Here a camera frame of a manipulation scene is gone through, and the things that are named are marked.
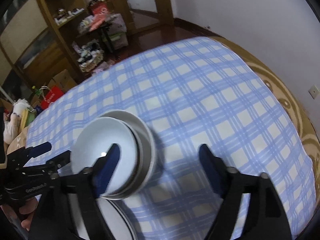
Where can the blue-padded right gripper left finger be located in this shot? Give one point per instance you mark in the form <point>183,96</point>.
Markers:
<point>53,217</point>

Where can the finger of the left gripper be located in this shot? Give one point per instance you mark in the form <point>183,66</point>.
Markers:
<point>59,161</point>
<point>33,152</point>

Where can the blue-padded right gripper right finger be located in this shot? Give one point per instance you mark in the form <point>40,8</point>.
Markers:
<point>266,217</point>

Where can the red-patterned small bowl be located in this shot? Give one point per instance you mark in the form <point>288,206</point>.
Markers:
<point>95,141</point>

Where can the cherry plate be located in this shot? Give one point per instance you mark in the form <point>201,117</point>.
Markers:
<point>115,219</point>

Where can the large plain white bowl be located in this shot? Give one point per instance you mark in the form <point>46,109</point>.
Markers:
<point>148,164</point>

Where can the white bowl with red seal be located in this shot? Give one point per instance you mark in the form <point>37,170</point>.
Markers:
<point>138,142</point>

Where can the person's left hand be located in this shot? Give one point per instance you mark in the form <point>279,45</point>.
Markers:
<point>28,209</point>

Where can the stuffed plush toy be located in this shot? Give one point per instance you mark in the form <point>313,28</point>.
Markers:
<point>12,124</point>

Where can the red paper shopping bag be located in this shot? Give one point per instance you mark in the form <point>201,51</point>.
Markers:
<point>52,95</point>

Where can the cardboard box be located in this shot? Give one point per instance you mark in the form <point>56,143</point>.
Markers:
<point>63,81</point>

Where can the wicker basket with items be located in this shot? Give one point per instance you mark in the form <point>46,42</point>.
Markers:
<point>90,55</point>

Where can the wooden wardrobe with shelves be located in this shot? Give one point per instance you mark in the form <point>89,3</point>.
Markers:
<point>37,36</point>

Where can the brown patterned blanket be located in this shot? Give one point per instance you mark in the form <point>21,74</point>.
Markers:
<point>288,101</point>

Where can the blue plaid cloth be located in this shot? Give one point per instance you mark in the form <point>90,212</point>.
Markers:
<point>189,93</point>

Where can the small cluttered side table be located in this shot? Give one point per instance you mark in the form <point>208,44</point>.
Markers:
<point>108,29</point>

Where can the red bag on table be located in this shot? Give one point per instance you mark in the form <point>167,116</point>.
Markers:
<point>99,8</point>

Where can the white wall socket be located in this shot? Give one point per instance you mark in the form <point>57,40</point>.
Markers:
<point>314,91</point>

